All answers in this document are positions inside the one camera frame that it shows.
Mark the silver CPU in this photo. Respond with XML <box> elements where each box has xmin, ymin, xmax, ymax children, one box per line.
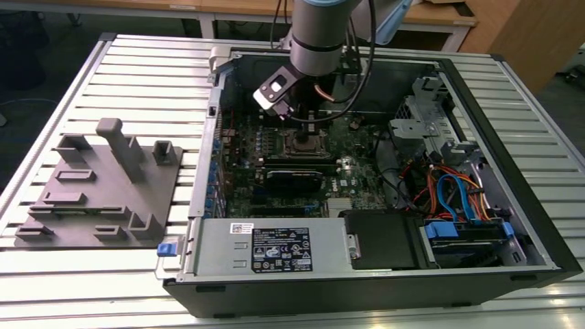
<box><xmin>292</xmin><ymin>135</ymin><xmax>324</xmax><ymax>154</ymax></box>

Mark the CPU socket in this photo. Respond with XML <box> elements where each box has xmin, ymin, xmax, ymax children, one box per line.
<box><xmin>282</xmin><ymin>127</ymin><xmax>334</xmax><ymax>160</ymax></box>

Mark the black graphics card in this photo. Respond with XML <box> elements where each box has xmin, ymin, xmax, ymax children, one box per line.
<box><xmin>264</xmin><ymin>169</ymin><xmax>326</xmax><ymax>195</ymax></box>

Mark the green motherboard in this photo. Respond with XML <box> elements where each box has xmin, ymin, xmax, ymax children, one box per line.
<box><xmin>218</xmin><ymin>108</ymin><xmax>400</xmax><ymax>220</ymax></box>

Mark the metal disk bay cage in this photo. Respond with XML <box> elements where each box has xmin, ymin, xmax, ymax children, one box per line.
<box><xmin>388</xmin><ymin>75</ymin><xmax>487</xmax><ymax>165</ymax></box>

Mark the silver chipset heatsink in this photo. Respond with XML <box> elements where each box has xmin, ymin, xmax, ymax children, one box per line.
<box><xmin>327</xmin><ymin>197</ymin><xmax>363</xmax><ymax>217</ymax></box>

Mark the pale blue teach pendant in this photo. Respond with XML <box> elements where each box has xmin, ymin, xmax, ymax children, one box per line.
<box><xmin>378</xmin><ymin>0</ymin><xmax>415</xmax><ymax>46</ymax></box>

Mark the black plastic shroud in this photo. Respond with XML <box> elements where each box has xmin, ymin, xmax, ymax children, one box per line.
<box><xmin>340</xmin><ymin>209</ymin><xmax>439</xmax><ymax>271</ymax></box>

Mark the silver power supply unit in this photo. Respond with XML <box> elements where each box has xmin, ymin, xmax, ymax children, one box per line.
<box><xmin>194</xmin><ymin>217</ymin><xmax>352</xmax><ymax>277</ymax></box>

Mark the blue disk carrier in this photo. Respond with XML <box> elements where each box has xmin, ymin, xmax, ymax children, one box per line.
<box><xmin>423</xmin><ymin>221</ymin><xmax>514</xmax><ymax>248</ymax></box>

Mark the grey parts rack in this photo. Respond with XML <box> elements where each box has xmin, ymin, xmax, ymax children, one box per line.
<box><xmin>14</xmin><ymin>117</ymin><xmax>186</xmax><ymax>248</ymax></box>

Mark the wooden cabinet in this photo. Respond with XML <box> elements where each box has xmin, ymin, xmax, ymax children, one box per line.
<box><xmin>460</xmin><ymin>0</ymin><xmax>585</xmax><ymax>95</ymax></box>

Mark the black PC case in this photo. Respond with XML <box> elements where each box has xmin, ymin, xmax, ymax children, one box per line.
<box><xmin>155</xmin><ymin>46</ymin><xmax>584</xmax><ymax>319</ymax></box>

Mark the black office chair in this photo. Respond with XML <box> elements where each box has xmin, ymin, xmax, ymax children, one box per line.
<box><xmin>0</xmin><ymin>10</ymin><xmax>51</xmax><ymax>90</ymax></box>

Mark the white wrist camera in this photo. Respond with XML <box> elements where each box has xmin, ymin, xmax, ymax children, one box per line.
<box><xmin>252</xmin><ymin>64</ymin><xmax>298</xmax><ymax>121</ymax></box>

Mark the black wire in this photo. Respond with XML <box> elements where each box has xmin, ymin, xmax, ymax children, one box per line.
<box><xmin>372</xmin><ymin>132</ymin><xmax>415</xmax><ymax>212</ymax></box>

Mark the silver cage bracket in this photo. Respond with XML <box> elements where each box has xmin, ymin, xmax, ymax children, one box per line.
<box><xmin>388</xmin><ymin>118</ymin><xmax>436</xmax><ymax>149</ymax></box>

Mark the grey case handle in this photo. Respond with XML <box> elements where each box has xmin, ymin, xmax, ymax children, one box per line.
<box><xmin>208</xmin><ymin>46</ymin><xmax>235</xmax><ymax>85</ymax></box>

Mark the black camera cable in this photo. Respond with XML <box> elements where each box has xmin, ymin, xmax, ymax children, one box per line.
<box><xmin>288</xmin><ymin>0</ymin><xmax>382</xmax><ymax>123</ymax></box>

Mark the blue wire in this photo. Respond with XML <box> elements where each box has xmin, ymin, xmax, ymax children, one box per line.
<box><xmin>436</xmin><ymin>173</ymin><xmax>478</xmax><ymax>224</ymax></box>

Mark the orange red wire bundle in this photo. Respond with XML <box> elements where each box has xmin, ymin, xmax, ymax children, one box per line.
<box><xmin>398</xmin><ymin>162</ymin><xmax>500</xmax><ymax>226</ymax></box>

